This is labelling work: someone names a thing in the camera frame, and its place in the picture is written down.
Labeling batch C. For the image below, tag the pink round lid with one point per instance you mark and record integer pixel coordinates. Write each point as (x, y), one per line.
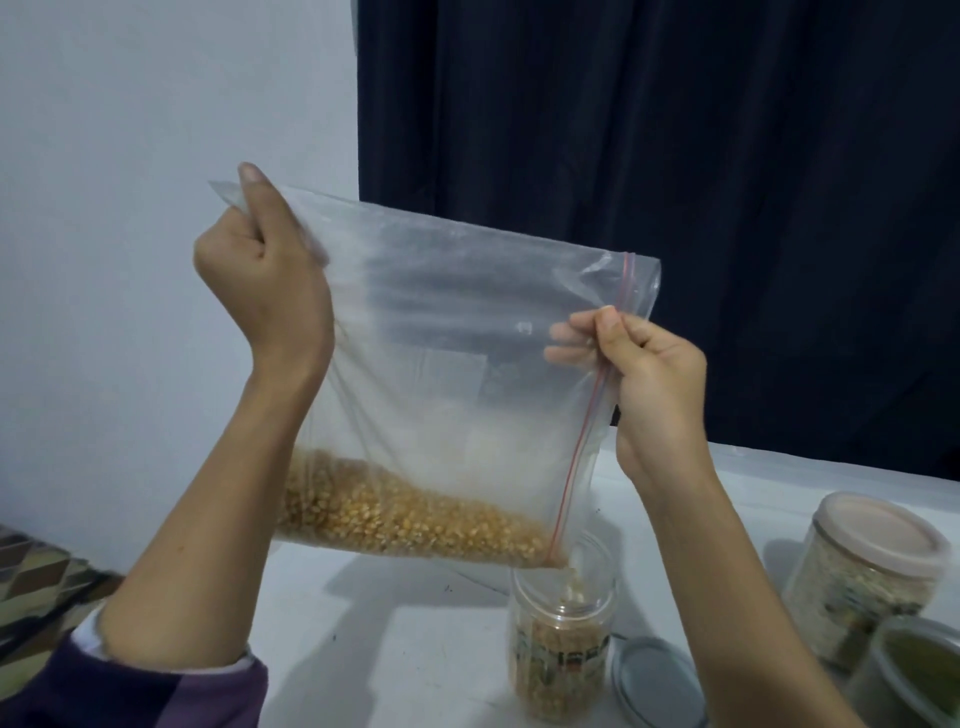
(885, 528)

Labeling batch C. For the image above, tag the person's left forearm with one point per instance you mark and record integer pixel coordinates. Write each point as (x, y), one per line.
(203, 525)

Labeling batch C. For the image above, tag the transparent jar pink lid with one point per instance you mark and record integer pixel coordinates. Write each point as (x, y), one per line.
(863, 578)

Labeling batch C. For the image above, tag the transparent jar blue lid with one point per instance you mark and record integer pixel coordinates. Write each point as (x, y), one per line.
(563, 645)

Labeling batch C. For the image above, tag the dark navy curtain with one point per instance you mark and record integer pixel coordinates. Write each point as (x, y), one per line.
(660, 165)

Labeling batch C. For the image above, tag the zip bag of corn kernels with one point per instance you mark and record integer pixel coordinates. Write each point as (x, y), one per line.
(465, 375)

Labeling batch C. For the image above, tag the person's right forearm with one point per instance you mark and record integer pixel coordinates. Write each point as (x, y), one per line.
(735, 615)

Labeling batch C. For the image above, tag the person's right hand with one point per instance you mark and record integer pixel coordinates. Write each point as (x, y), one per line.
(653, 398)

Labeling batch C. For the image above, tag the pile of green beans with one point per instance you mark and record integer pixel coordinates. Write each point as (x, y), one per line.
(930, 668)

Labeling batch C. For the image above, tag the blue round lid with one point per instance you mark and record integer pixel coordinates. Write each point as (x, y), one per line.
(657, 687)

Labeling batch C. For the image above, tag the person's left hand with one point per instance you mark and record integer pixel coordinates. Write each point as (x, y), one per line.
(270, 285)

